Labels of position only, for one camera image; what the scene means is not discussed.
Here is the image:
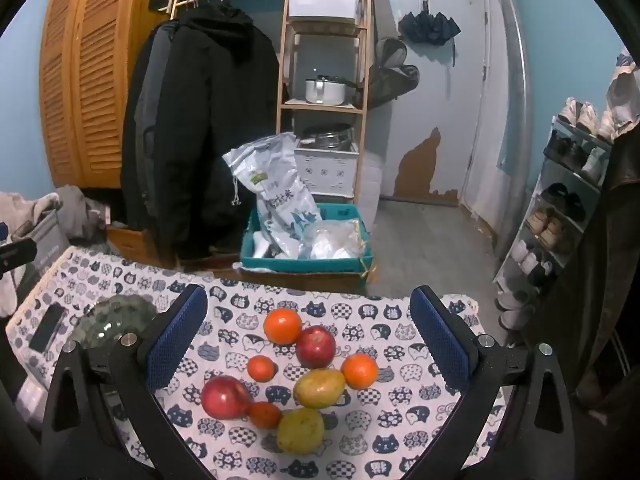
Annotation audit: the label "cat print tablecloth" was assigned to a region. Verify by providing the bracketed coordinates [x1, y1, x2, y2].
[5, 247, 516, 480]

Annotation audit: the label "white hanging cloth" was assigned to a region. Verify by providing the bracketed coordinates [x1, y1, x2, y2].
[597, 47, 640, 141]

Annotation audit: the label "small mandarin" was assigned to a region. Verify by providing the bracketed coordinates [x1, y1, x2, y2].
[249, 401, 283, 430]
[247, 355, 277, 382]

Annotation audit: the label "white storage bin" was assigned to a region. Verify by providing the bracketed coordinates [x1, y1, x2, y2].
[287, 0, 362, 21]

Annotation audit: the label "white patterned storage box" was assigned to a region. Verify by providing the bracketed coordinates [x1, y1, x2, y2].
[294, 141, 360, 198]

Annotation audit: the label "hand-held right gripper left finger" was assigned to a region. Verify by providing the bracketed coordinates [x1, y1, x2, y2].
[40, 284, 216, 480]

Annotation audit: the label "clear plastic bag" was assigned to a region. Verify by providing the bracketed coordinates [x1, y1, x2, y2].
[300, 220, 371, 261]

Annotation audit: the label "red apple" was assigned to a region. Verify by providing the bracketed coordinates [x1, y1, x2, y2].
[201, 376, 253, 420]
[296, 325, 337, 368]

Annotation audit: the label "white rice bag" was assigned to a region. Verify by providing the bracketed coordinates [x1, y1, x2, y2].
[222, 132, 323, 258]

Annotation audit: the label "wooden shelf rack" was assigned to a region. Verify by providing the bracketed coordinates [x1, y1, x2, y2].
[275, 0, 373, 206]

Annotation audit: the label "wooden louvered wardrobe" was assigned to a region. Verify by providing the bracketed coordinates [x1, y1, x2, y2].
[39, 0, 173, 191]

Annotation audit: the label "grey metal pipe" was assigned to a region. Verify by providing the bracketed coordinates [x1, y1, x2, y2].
[492, 0, 533, 281]

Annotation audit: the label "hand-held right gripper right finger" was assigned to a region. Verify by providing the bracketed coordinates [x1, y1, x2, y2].
[405, 285, 593, 480]

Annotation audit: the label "black hooded coat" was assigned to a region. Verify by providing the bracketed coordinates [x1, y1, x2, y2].
[160, 2, 281, 261]

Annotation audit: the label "steel pot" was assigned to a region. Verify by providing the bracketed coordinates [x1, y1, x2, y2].
[300, 124, 353, 150]

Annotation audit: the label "teal plastic basket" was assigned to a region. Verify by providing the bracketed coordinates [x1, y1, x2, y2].
[239, 203, 375, 273]

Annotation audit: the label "black jacket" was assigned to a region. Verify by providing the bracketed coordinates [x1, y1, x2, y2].
[120, 20, 173, 256]

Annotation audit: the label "grey laundry basket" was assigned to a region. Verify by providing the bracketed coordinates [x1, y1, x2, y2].
[10, 207, 71, 291]

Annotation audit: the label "dark folded umbrella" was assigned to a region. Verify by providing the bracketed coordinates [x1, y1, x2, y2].
[397, 2, 462, 68]

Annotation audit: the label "orange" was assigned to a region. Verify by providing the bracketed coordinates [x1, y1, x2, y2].
[263, 308, 303, 346]
[341, 353, 379, 390]

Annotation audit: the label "grey glass plate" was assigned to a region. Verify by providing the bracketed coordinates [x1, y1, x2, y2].
[70, 295, 160, 351]

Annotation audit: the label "yellow pear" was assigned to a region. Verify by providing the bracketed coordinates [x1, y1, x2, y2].
[293, 367, 347, 409]
[276, 407, 326, 455]

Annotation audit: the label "metal shoe rack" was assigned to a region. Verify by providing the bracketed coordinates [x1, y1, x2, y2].
[492, 115, 616, 291]

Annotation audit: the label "grey jacket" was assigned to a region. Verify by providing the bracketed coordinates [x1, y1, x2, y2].
[150, 22, 182, 161]

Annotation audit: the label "grey bag with towels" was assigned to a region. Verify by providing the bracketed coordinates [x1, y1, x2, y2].
[0, 190, 63, 241]

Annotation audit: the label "white cooking pot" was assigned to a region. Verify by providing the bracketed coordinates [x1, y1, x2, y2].
[305, 76, 348, 106]

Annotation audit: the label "black smartphone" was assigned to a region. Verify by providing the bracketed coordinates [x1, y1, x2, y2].
[27, 302, 68, 353]

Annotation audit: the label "dark hanging bags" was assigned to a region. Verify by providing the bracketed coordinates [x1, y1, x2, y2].
[372, 37, 421, 108]

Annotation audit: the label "flat cardboard box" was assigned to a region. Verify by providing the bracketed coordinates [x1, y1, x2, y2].
[232, 260, 378, 293]

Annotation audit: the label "white door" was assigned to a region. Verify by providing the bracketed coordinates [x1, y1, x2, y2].
[380, 0, 488, 206]

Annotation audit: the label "dark grey garment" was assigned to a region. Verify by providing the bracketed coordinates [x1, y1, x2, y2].
[52, 185, 113, 241]

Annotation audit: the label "dark brown jacket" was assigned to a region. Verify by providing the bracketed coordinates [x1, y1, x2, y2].
[525, 130, 640, 411]

